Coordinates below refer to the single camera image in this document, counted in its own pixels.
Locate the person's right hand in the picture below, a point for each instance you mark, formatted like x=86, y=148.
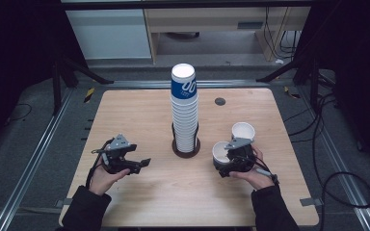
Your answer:
x=257, y=179

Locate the black cup holder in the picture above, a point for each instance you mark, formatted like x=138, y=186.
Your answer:
x=186, y=154

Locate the blue printed paper cup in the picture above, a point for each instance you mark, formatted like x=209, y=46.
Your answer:
x=219, y=153
x=243, y=131

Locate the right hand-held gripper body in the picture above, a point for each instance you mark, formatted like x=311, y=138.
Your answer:
x=242, y=159

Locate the dark chair base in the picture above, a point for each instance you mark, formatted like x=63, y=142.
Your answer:
x=183, y=35

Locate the yellow black floor tape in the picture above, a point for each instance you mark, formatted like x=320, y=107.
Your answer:
x=290, y=93
x=89, y=95

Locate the black metal stand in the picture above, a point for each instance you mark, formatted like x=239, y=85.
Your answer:
x=57, y=89
x=313, y=83

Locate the person's left hand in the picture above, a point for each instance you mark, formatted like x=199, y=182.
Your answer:
x=102, y=181

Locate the grey table edge bracket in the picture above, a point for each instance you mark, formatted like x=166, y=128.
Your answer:
x=61, y=203
x=311, y=202

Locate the light wooden desk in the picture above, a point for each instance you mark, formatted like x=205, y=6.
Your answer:
x=205, y=19

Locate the black round table grommet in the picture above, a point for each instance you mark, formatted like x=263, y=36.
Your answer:
x=220, y=101

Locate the white cabinet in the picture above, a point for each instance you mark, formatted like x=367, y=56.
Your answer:
x=109, y=35

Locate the stack of white paper cups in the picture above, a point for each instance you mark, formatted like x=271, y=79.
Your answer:
x=183, y=115

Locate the metal floor rail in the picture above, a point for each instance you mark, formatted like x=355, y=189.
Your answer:
x=29, y=166
x=135, y=84
x=340, y=166

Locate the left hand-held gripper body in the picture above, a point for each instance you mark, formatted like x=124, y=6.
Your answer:
x=117, y=157

